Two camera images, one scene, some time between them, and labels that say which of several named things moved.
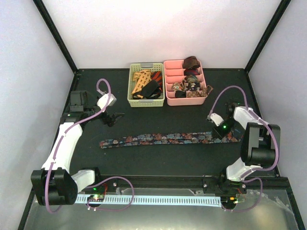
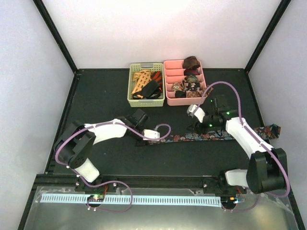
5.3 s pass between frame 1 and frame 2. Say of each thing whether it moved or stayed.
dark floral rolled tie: stayed
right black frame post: stayed
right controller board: stayed
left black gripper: moved
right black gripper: moved
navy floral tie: moved
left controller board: stayed
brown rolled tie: stayed
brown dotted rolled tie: stayed
